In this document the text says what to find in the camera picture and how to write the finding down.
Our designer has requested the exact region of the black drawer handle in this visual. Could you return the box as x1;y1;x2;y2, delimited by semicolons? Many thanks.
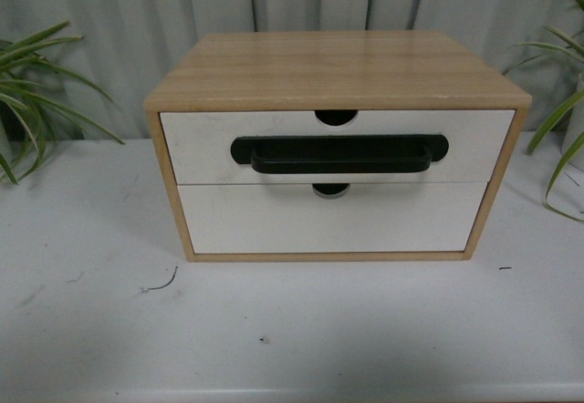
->
230;134;449;175

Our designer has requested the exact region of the white top drawer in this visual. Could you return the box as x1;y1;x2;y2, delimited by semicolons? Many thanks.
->
162;109;514;185

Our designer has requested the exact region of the white drawer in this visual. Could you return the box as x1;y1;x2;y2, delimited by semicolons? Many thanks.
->
162;109;514;185
179;183;485;253

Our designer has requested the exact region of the wooden drawer cabinet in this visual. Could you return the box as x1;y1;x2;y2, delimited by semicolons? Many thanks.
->
144;31;531;262

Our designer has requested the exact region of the white bottom drawer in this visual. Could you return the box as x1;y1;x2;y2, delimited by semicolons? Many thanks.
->
179;183;485;253

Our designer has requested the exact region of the white curtain backdrop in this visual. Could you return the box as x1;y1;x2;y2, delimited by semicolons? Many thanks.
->
1;0;583;139

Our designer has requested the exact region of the green plant on left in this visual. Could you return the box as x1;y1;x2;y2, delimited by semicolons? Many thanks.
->
1;20;124;185

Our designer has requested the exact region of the white plant pot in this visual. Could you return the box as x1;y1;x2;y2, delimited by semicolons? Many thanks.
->
561;99;584;171

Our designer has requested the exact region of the green spider plant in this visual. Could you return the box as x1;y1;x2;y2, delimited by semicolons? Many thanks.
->
510;26;583;222

